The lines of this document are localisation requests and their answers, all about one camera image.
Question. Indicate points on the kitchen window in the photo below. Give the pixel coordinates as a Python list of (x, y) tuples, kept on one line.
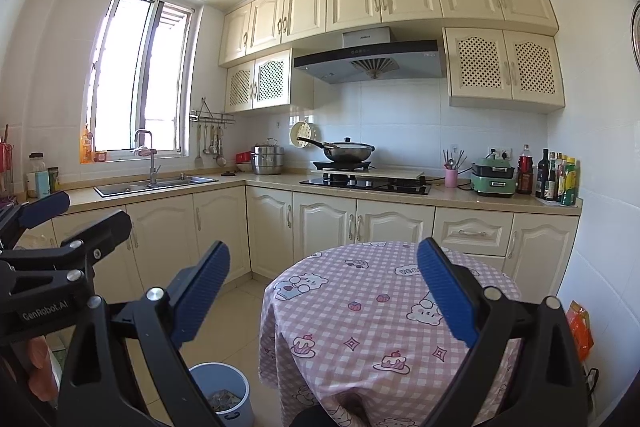
[(140, 77)]

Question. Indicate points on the dark sauce bottle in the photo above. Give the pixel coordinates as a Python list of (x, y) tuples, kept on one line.
[(542, 174)]

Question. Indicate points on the orange bag on floor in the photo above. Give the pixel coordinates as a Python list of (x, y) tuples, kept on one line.
[(578, 319)]

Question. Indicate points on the lattice door cabinet left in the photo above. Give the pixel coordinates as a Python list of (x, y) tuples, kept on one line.
[(268, 82)]

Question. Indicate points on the clear jar with lid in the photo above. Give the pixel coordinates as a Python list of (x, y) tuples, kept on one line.
[(36, 163)]

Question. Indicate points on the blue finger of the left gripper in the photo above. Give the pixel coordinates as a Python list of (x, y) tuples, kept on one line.
[(42, 209), (81, 252)]

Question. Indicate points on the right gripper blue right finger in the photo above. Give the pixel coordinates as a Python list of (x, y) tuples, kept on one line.
[(547, 385)]

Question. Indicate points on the black range hood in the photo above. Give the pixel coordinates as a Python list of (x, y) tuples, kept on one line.
[(374, 54)]

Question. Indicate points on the black gas stove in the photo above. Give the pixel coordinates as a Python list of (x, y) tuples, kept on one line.
[(364, 177)]

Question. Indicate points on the pink checkered tablecloth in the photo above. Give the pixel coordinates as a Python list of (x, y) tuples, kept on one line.
[(355, 330)]

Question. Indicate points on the lattice door cabinet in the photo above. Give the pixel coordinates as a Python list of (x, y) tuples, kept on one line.
[(512, 70), (268, 82)]

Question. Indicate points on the person's hand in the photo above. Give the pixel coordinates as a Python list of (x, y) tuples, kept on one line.
[(41, 382)]

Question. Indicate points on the pink utensil holder cup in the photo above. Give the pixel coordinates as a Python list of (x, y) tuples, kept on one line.
[(451, 178)]

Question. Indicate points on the green oil bottle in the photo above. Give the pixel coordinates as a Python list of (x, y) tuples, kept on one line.
[(570, 182)]

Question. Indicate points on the orange detergent bottle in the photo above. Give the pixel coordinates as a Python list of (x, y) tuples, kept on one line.
[(86, 153)]

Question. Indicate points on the wall utensil rack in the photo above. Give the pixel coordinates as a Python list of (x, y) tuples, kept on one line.
[(209, 134)]

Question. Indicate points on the green electric cooker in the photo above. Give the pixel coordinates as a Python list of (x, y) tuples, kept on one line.
[(493, 176)]

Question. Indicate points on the lower cream base cabinets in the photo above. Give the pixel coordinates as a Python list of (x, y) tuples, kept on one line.
[(268, 230)]

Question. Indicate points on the stainless steel steamer pot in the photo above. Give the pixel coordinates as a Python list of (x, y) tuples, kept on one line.
[(268, 158)]

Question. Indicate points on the lattice door cabinet right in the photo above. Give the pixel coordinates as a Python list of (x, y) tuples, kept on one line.
[(512, 70)]

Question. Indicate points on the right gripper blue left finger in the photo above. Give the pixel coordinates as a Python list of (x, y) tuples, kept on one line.
[(99, 386)]

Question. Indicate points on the upper cream wall cabinets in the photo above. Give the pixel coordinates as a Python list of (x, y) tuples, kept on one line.
[(261, 25)]

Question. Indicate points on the chrome kitchen faucet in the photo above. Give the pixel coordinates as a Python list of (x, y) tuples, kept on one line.
[(146, 149)]

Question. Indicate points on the black wok with lid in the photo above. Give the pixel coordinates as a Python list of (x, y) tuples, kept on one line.
[(345, 151)]

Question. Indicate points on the red cap soy bottle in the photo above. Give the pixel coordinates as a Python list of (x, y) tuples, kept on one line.
[(524, 183)]

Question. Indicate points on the red container on counter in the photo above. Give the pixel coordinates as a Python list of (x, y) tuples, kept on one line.
[(244, 157)]

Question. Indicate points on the teal carton box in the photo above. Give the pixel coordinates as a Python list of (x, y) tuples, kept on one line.
[(42, 184)]

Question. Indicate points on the blue plastic trash bucket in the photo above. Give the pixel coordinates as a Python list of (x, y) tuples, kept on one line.
[(227, 392)]

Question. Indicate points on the cream hanging colander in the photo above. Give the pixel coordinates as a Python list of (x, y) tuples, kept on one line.
[(301, 133)]

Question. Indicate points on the stainless steel sink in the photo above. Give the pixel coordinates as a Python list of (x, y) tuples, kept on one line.
[(119, 189)]

